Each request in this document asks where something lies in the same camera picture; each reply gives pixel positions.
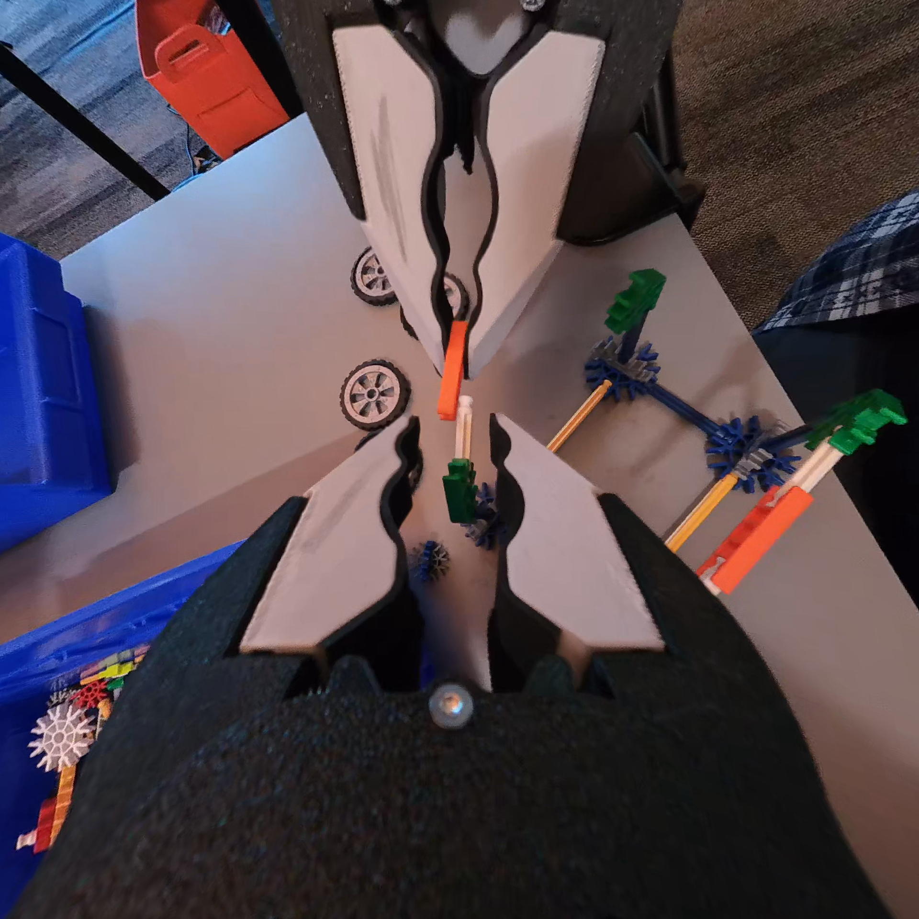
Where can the orange bag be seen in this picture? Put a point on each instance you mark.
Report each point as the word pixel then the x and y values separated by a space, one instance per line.
pixel 208 72

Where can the person's dark printed shirt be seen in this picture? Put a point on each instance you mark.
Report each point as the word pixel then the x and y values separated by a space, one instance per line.
pixel 862 352

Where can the blue bin with white label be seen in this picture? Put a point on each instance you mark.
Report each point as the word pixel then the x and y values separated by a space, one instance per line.
pixel 58 632

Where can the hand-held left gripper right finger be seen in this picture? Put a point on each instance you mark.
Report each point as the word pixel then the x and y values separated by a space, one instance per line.
pixel 575 553

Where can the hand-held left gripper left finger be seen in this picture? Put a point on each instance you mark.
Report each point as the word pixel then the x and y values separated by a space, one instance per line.
pixel 330 560

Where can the pile of colourful toy pieces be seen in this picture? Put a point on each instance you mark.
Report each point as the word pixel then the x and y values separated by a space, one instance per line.
pixel 72 733

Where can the white toy rod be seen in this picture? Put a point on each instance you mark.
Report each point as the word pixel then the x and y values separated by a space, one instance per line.
pixel 463 427

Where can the small blue toy connector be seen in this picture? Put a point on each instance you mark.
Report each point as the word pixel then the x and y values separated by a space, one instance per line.
pixel 428 560

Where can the orange toy connector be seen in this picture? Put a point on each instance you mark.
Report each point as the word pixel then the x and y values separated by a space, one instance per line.
pixel 758 539
pixel 453 371

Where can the black metal post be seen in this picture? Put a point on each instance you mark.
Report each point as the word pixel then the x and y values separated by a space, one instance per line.
pixel 86 127

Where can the person's plaid shirt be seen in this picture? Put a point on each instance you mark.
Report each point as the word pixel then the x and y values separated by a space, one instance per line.
pixel 862 266

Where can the blue plastic bin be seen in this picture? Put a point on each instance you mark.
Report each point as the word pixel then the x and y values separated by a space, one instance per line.
pixel 43 388

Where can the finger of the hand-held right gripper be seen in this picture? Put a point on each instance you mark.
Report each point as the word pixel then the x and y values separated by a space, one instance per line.
pixel 546 158
pixel 388 158

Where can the blue yellow toy rod frame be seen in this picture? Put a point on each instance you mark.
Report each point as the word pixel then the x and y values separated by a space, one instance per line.
pixel 747 448

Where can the green toy connector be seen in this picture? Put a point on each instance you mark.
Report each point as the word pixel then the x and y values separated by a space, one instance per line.
pixel 460 491
pixel 632 299
pixel 859 420

